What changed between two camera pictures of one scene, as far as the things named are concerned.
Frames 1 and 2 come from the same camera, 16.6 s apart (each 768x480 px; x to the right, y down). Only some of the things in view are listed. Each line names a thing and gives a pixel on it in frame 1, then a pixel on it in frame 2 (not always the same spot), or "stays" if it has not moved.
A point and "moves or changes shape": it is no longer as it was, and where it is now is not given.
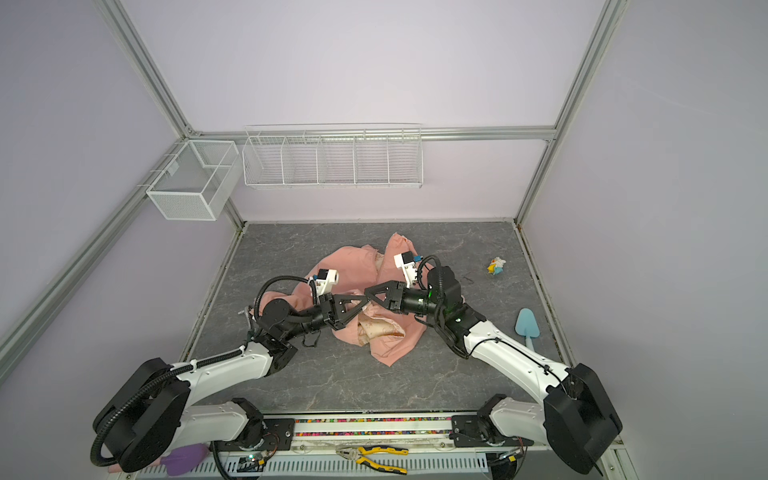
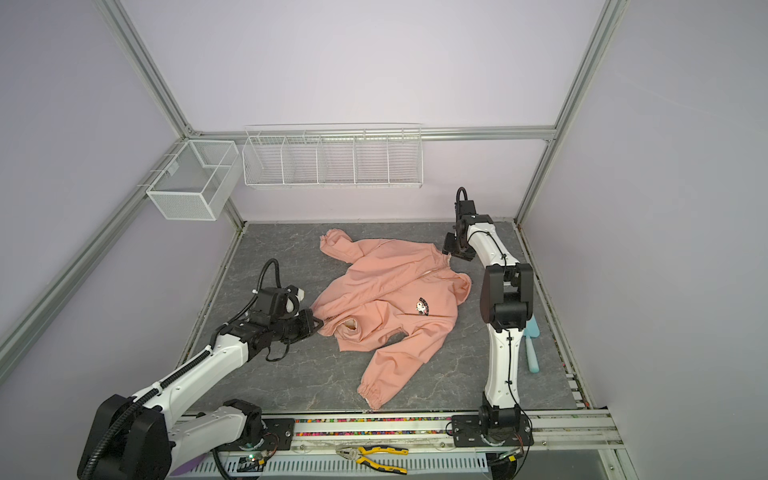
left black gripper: [340, 317] -> [306, 317]
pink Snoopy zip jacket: [385, 333] moves or changes shape
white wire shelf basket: [333, 156] stays
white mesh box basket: [198, 181] stays
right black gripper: [398, 299] -> [448, 248]
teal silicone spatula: [527, 326] stays
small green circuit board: [249, 463] stays
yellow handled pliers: [359, 455] stays
